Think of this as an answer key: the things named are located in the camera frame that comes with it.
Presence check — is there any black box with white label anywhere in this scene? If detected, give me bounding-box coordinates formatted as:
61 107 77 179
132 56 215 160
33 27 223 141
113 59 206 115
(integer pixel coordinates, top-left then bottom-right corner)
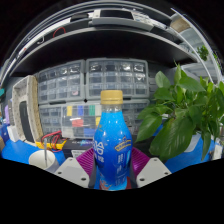
62 138 96 158

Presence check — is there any white perforated tray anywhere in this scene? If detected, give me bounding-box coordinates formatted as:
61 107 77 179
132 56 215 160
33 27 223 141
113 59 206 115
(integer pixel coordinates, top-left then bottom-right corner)
12 74 44 147

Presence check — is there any small white container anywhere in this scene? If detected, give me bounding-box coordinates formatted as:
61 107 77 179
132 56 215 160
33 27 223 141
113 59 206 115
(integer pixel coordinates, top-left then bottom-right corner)
7 124 20 143

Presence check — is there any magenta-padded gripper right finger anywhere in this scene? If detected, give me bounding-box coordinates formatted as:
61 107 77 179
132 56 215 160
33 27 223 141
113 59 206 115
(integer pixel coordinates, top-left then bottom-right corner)
129 146 172 189

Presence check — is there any blue carton box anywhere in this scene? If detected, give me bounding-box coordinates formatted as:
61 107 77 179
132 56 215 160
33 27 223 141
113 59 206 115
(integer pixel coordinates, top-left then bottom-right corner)
0 123 10 143

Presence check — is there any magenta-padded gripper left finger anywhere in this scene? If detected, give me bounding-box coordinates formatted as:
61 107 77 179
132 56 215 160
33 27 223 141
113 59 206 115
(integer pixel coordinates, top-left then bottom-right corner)
54 148 98 189

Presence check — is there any green plant in white pot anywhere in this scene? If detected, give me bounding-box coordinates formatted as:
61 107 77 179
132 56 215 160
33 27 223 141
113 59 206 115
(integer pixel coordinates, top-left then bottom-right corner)
134 63 224 163

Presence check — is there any drawer cabinet with coloured drawers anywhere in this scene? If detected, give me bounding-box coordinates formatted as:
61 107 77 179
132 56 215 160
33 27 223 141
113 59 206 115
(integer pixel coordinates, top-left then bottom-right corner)
61 103 103 139

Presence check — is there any dark shelf unit with equipment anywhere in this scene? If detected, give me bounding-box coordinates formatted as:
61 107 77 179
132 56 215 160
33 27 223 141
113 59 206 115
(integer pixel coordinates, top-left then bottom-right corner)
0 0 208 78

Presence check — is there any black rectangular speaker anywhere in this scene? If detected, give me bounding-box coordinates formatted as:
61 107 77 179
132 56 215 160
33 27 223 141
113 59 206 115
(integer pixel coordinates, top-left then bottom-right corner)
18 100 34 143

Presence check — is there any black flat case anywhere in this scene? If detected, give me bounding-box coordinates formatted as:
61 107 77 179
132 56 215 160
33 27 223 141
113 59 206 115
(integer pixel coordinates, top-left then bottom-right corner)
132 134 156 158

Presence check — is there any metal spoon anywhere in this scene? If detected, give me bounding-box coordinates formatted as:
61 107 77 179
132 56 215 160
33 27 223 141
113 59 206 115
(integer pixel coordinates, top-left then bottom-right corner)
43 138 49 168

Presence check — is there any white ribbed cup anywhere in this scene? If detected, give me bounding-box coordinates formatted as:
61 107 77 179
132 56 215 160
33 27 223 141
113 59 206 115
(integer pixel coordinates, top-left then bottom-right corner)
28 149 60 174

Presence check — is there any small white block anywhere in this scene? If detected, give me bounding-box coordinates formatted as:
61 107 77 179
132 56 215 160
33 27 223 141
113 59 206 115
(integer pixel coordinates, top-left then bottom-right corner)
213 143 224 160

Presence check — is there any yellow multimeter with red leads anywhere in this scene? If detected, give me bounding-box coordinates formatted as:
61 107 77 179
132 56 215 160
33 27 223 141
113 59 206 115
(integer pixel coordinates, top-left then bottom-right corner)
40 130 68 151

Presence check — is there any blue drink bottle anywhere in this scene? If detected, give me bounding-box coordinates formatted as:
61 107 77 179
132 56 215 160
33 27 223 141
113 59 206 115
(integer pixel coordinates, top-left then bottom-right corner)
93 89 134 192

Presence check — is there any white metal rack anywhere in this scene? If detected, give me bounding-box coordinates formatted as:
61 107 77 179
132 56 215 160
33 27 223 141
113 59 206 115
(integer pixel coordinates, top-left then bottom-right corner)
169 9 224 88

